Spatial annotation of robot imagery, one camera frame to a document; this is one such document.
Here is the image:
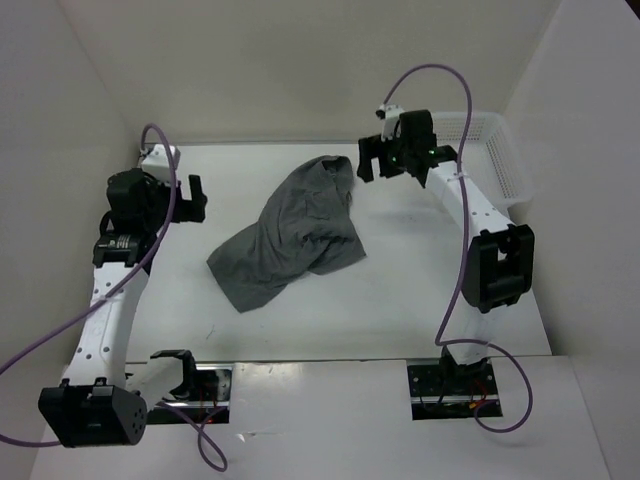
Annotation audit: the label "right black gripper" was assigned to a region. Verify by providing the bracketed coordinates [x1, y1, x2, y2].
[356, 129, 413, 182]

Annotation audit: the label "grey shorts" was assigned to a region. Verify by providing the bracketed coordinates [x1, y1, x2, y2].
[207, 155, 366, 313]

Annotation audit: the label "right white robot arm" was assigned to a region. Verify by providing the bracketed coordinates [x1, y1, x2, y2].
[357, 104, 535, 393]

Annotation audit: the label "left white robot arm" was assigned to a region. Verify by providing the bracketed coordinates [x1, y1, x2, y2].
[38, 168, 207, 448]

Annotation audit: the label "white perforated plastic basket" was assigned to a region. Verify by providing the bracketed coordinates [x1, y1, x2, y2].
[432, 112, 533, 212]

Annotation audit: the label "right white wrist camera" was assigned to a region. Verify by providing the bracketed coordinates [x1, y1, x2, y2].
[375, 104, 404, 142]

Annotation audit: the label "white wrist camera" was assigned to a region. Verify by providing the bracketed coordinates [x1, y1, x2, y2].
[138, 144, 171, 184]
[375, 104, 404, 142]

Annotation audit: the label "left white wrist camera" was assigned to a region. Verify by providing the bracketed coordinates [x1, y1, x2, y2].
[138, 144, 171, 184]

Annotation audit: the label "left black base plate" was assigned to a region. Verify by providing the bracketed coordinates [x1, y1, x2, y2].
[126, 358, 233, 425]

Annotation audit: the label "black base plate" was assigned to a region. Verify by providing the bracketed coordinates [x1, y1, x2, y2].
[126, 358, 233, 425]
[407, 359, 503, 421]

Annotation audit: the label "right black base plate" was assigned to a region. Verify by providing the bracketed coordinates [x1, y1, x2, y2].
[407, 359, 503, 421]

